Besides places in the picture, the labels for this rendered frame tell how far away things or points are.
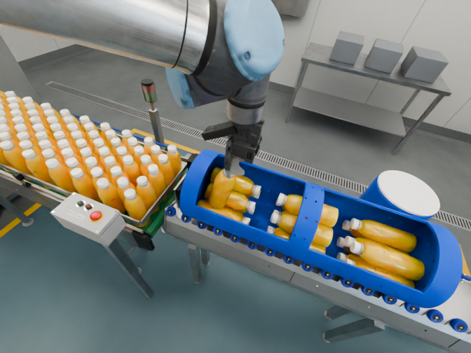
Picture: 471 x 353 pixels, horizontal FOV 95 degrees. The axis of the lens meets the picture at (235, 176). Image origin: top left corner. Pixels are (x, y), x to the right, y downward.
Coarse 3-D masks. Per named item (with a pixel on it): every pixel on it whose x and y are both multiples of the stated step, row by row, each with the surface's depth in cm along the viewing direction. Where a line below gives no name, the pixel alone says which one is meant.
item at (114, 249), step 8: (112, 248) 94; (120, 248) 99; (112, 256) 101; (120, 256) 101; (120, 264) 107; (128, 264) 111; (128, 272) 115; (136, 272) 122; (136, 280) 125; (144, 288) 140
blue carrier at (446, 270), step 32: (192, 192) 75; (288, 192) 94; (320, 192) 74; (224, 224) 76; (256, 224) 94; (416, 224) 80; (320, 256) 69; (416, 256) 78; (448, 256) 62; (384, 288) 68; (416, 288) 73; (448, 288) 61
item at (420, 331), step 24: (192, 240) 98; (216, 240) 93; (240, 240) 92; (240, 264) 114; (264, 264) 91; (312, 288) 88; (360, 312) 88; (384, 312) 82; (456, 312) 80; (432, 336) 80
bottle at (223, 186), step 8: (216, 176) 73; (224, 176) 70; (232, 176) 69; (216, 184) 72; (224, 184) 70; (232, 184) 71; (216, 192) 74; (224, 192) 73; (208, 200) 82; (216, 200) 78; (224, 200) 78
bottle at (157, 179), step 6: (150, 174) 92; (156, 174) 92; (162, 174) 95; (150, 180) 93; (156, 180) 93; (162, 180) 95; (156, 186) 95; (162, 186) 97; (156, 192) 98; (162, 192) 99
